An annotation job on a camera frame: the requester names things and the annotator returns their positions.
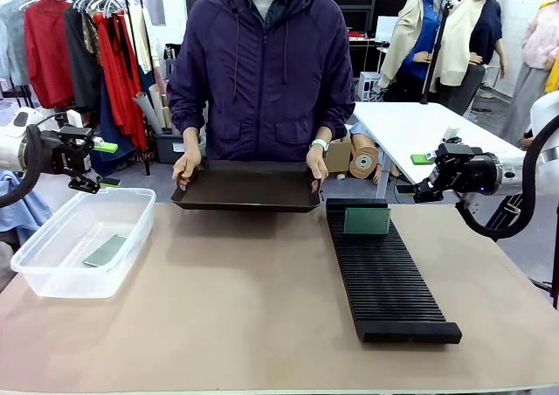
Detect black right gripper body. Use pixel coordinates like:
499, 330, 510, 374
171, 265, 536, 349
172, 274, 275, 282
431, 143, 499, 196

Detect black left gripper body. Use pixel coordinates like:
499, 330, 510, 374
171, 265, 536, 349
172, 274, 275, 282
42, 126, 95, 177

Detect green PCB board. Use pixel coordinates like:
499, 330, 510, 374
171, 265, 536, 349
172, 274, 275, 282
82, 233, 128, 268
343, 206, 391, 237

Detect black tray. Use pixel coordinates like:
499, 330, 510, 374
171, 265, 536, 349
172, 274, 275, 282
169, 158, 323, 214

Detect person's right forearm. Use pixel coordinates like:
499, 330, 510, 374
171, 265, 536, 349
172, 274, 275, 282
168, 93, 206, 156

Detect person's left forearm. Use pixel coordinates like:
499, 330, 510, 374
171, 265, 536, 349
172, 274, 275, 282
310, 93, 356, 143

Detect person's right hand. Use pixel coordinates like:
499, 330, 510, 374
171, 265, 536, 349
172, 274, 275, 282
172, 151, 204, 192

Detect person's left hand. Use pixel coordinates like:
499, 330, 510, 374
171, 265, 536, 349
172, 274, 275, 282
305, 147, 330, 194

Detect dark blue hanging garment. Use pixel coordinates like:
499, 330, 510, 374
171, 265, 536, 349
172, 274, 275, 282
89, 80, 139, 176

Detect white table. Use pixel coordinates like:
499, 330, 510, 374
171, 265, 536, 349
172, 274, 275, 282
351, 100, 533, 187

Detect white paper roll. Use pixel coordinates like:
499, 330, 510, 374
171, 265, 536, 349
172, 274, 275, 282
132, 91, 166, 135

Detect black tripod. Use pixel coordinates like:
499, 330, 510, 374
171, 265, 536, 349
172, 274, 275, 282
483, 192, 559, 309

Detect tan mannequin part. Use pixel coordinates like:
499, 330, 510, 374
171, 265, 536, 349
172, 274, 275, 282
348, 131, 382, 184

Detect dark storage bin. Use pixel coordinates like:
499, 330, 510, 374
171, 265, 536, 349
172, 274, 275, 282
154, 132, 185, 166

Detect red hanging dress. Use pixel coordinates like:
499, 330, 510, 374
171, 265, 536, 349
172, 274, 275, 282
93, 12, 148, 150

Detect light blue cloth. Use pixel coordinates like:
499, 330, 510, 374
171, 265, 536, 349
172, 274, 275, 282
0, 170, 54, 235

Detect black hanging garment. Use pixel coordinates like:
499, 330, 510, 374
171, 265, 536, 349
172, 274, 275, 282
64, 4, 104, 113

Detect white crate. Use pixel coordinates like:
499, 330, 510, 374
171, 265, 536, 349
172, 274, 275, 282
357, 71, 383, 104

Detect red hanging jacket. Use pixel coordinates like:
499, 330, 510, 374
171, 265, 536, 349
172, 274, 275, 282
24, 0, 76, 110

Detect clear plastic box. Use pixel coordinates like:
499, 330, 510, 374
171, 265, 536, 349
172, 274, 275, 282
10, 187, 157, 300

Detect black slotted PCB rack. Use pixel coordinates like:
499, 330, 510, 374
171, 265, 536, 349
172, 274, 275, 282
325, 197, 464, 345

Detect black stand pole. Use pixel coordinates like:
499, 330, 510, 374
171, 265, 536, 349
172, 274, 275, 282
420, 0, 453, 107

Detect cream hanging garment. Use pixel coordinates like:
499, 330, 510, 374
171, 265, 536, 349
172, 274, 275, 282
128, 4, 155, 76

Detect grey hanging shirt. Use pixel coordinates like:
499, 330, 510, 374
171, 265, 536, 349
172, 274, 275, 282
0, 0, 32, 89

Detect mannequin beige jacket blue shirt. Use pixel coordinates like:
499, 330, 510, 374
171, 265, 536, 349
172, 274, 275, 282
377, 0, 456, 91

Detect yellow garment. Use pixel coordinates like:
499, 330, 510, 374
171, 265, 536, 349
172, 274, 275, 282
540, 0, 559, 94

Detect background work table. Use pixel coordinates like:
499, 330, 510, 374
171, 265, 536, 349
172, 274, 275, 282
347, 36, 380, 81

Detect white panel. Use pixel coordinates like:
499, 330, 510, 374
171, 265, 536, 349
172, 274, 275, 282
375, 15, 399, 42

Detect mannequin cream jacket navy shirt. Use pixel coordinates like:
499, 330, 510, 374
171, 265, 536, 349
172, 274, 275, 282
436, 0, 511, 117

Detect mannequin pink fluffy top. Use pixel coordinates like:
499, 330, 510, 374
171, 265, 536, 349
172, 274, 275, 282
499, 1, 559, 148

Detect person in purple jacket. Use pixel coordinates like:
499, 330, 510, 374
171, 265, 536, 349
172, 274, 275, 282
167, 0, 356, 182

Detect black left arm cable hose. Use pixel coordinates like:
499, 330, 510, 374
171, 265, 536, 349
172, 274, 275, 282
0, 123, 45, 209

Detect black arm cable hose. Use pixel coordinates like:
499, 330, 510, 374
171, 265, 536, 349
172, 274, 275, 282
455, 114, 559, 242
0, 123, 45, 209

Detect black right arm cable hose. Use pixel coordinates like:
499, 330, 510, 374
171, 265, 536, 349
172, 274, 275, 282
455, 114, 559, 242

